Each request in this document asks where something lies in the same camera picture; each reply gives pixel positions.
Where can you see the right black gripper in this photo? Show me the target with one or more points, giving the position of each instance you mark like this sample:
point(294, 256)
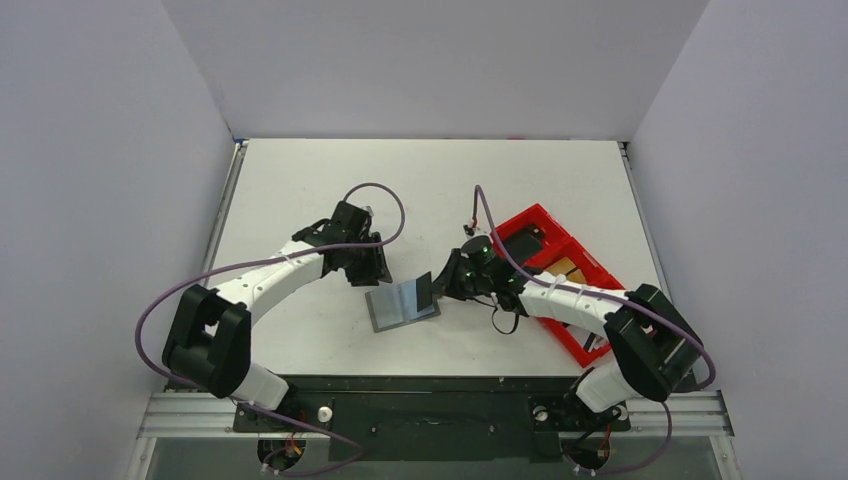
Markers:
point(452, 279)

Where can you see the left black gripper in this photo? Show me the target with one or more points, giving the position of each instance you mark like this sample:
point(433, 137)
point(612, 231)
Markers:
point(374, 273)

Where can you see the grey card holder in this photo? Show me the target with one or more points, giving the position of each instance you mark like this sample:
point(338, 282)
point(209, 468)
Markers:
point(384, 309)

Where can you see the grey striped credit card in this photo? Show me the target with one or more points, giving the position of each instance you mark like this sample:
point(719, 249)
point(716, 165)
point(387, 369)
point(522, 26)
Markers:
point(416, 297)

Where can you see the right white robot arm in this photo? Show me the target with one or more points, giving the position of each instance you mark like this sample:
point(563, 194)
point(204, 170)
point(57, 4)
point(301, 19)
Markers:
point(653, 347)

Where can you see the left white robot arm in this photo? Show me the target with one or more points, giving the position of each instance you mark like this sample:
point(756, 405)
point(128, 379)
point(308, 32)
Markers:
point(209, 342)

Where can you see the tan card in tray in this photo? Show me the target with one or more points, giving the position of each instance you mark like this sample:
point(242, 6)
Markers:
point(567, 268)

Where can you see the black wallet in tray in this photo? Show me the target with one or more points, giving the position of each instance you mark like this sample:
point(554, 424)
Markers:
point(525, 243)

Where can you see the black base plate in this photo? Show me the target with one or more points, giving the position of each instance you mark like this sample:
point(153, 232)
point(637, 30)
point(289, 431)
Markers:
point(438, 418)

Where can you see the aluminium frame rail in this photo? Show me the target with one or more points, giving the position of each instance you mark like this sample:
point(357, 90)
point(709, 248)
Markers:
point(200, 415)

